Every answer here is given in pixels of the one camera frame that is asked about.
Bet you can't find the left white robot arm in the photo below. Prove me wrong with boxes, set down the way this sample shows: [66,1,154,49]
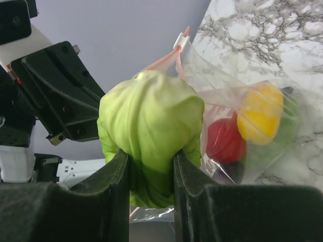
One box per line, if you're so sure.
[1,41,104,189]

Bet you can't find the green toy cabbage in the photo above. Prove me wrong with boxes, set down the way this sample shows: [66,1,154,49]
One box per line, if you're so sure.
[97,70,204,208]

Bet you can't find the clear zip top bag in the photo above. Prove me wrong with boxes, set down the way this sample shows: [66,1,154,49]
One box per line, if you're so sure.
[128,25,301,222]

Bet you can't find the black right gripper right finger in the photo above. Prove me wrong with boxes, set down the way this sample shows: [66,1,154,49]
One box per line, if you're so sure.
[174,151,322,241]

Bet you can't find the red toy tomato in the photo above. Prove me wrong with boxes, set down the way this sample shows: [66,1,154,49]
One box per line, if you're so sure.
[206,118,246,164]

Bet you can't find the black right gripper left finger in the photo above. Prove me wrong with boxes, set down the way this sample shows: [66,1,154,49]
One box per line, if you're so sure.
[1,150,130,241]

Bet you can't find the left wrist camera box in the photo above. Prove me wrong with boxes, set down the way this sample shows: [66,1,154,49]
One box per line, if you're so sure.
[1,0,52,71]

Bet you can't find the purple toy eggplant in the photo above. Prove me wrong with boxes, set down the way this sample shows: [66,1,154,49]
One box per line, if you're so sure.
[212,161,245,185]

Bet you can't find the green toy grapes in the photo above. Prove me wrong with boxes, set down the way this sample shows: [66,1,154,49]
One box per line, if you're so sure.
[247,98,299,164]

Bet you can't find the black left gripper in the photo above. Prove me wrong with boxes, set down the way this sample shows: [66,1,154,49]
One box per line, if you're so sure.
[1,41,104,148]

